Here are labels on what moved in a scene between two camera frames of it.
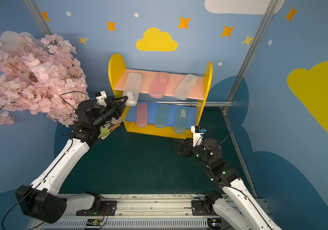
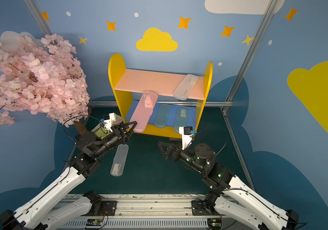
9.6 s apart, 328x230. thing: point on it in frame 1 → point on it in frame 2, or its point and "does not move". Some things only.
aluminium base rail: [153, 212] does not move
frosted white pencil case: [132, 88] → [118, 162]
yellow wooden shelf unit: [159, 103] does not move
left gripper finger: [125, 98] → [134, 122]
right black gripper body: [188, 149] → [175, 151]
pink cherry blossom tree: [43, 76] does not move
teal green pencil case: [162, 115] does not move
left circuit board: [94, 222] does not move
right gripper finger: [179, 145] → [166, 149]
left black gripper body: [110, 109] → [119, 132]
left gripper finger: [119, 115] → [130, 133]
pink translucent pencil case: [158, 86] → [143, 110]
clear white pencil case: [185, 86] does not move
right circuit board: [214, 224] does not move
